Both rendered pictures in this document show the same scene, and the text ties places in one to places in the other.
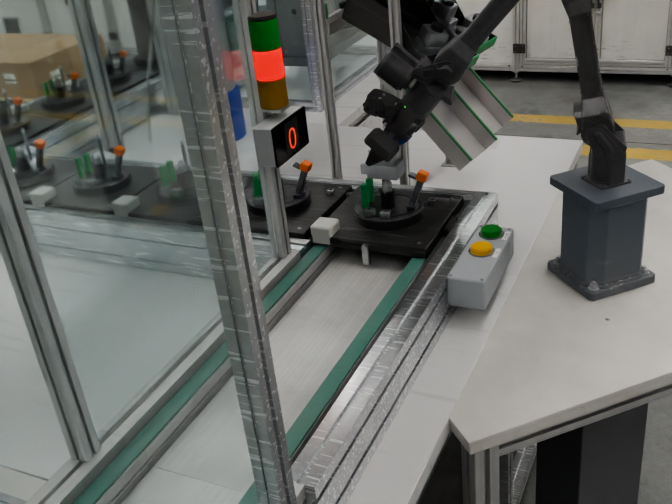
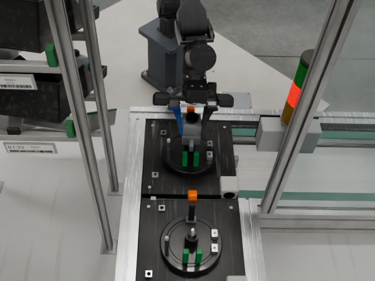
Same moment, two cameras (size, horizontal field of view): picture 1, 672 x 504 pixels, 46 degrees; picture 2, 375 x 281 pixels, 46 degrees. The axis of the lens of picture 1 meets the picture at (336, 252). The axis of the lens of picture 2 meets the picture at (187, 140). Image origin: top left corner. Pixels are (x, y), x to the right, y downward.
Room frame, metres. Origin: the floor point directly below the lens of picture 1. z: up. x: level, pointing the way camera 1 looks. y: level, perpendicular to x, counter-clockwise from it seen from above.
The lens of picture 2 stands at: (1.83, 0.46, 1.90)
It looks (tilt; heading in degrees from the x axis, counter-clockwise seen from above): 52 degrees down; 238
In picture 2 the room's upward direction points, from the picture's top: 4 degrees clockwise
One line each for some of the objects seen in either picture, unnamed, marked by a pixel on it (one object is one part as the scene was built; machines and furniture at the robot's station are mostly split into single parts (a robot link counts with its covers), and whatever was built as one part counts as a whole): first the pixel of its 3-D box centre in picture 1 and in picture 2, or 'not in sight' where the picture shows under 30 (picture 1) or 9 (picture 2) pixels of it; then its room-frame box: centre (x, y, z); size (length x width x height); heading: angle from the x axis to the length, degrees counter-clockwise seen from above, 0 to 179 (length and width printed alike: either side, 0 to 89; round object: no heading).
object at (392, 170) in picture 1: (380, 158); (191, 129); (1.47, -0.11, 1.09); 0.08 x 0.04 x 0.07; 63
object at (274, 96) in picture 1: (272, 91); (297, 110); (1.35, 0.08, 1.28); 0.05 x 0.05 x 0.05
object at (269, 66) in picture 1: (268, 63); (303, 91); (1.35, 0.08, 1.33); 0.05 x 0.05 x 0.05
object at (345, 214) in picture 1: (389, 218); (188, 157); (1.46, -0.12, 0.96); 0.24 x 0.24 x 0.02; 62
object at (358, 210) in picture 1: (388, 210); (189, 153); (1.46, -0.12, 0.98); 0.14 x 0.14 x 0.02
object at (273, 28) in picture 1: (264, 33); (311, 71); (1.35, 0.08, 1.38); 0.05 x 0.05 x 0.05
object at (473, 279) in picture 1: (481, 264); (215, 106); (1.29, -0.27, 0.93); 0.21 x 0.07 x 0.06; 152
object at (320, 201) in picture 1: (276, 185); (191, 237); (1.58, 0.11, 1.01); 0.24 x 0.24 x 0.13; 62
